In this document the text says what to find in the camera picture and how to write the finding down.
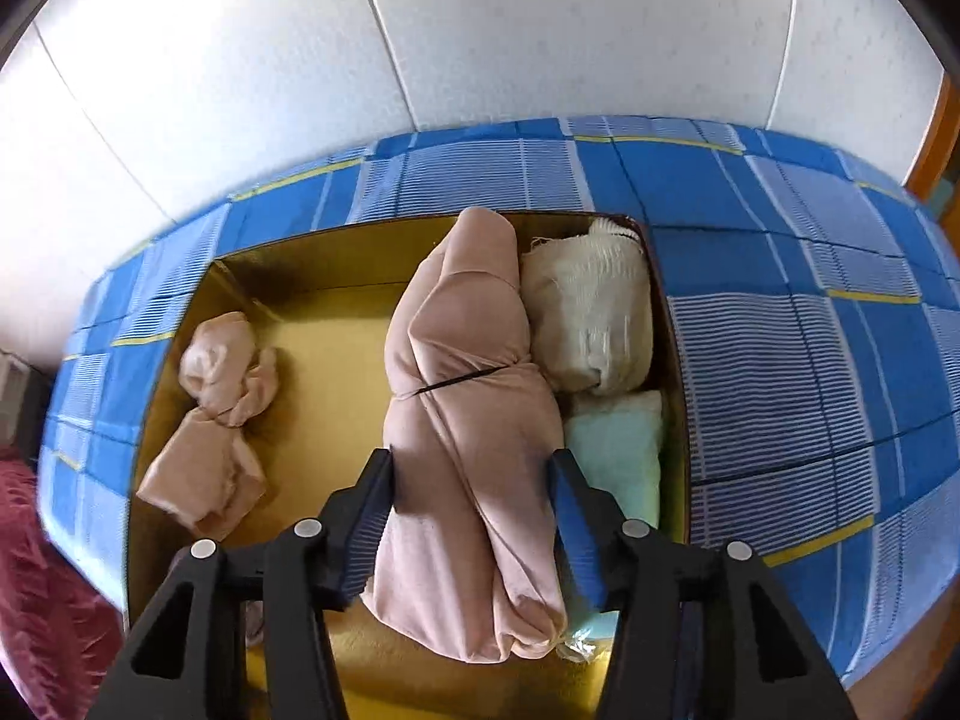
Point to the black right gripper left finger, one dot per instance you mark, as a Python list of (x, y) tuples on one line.
[(185, 656)]

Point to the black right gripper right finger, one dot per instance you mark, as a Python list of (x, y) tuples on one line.
[(701, 633)]

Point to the mint green cloth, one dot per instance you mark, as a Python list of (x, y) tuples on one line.
[(616, 441)]

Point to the dusty pink cloth bundle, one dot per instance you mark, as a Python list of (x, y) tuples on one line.
[(466, 565)]

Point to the small peach cloth bundle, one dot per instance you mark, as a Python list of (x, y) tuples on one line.
[(207, 476)]

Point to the red fleece blanket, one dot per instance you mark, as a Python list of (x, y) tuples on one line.
[(59, 636)]

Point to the gold cardboard box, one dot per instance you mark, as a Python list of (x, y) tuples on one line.
[(323, 300)]

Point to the blue plaid bed sheet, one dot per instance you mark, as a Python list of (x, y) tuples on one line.
[(815, 304)]

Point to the white knitted cloth bundle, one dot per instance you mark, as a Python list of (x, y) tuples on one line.
[(589, 304)]

